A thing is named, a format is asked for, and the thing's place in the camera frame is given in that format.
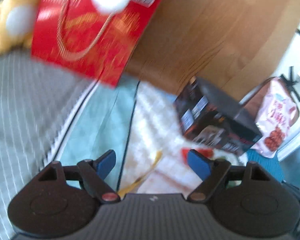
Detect patterned bed quilt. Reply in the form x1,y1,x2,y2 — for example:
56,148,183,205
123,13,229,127
0,49,249,240

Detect pink twisted snack bag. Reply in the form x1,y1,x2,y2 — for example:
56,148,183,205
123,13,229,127
253,77,299,159

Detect clear yellow snack wrapper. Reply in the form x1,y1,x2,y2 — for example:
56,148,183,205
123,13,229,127
117,151,163,198

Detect black sheep print box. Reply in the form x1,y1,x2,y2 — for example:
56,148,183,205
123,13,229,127
174,76,262,156

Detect black tape strips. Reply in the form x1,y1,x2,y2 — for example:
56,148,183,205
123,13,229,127
281,28,300,102

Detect blue patterned blanket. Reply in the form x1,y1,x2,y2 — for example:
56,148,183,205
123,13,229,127
247,150,285,182

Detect red gift box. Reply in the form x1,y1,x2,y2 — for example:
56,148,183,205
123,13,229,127
31,0,161,87

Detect red spicy snack packet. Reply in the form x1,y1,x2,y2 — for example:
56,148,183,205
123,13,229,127
181,148,214,160

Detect wooden headboard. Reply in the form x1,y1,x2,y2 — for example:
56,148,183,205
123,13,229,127
125,0,300,100

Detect yellow duck plush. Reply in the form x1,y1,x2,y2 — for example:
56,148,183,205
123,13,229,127
0,0,40,55

